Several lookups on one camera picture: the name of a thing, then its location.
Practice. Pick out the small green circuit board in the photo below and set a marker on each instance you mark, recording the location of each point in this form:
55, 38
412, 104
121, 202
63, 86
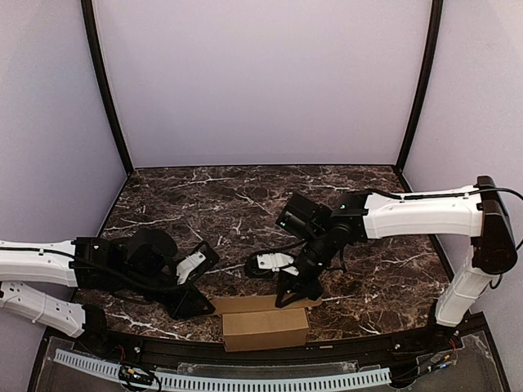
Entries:
134, 375

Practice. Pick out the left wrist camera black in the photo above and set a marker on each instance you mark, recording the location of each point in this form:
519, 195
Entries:
198, 262

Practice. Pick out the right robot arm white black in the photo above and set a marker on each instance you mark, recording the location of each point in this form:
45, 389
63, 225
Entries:
475, 211

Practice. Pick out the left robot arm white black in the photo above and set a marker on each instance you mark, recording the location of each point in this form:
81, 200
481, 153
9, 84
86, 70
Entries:
144, 263

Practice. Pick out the black frame post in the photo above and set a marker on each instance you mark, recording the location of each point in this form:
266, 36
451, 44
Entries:
94, 43
428, 56

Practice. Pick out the white slotted cable duct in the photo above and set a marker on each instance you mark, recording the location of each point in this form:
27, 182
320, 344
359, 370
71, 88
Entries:
224, 378

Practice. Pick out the left black frame post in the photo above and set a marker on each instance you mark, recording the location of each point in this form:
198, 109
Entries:
94, 43

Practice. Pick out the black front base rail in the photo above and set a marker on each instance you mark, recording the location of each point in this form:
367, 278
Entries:
390, 349

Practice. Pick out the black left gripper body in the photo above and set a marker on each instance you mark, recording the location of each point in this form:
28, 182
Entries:
180, 295

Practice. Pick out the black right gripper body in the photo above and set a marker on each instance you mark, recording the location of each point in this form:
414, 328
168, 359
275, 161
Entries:
302, 278

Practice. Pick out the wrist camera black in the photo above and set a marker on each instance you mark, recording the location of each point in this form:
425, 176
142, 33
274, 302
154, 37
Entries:
198, 262
266, 264

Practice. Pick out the right black frame post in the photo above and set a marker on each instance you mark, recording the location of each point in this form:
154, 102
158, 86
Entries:
428, 56

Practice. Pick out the brown cardboard box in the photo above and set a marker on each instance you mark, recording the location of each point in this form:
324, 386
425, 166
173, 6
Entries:
254, 323

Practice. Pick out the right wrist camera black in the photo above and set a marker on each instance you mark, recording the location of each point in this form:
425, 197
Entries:
266, 264

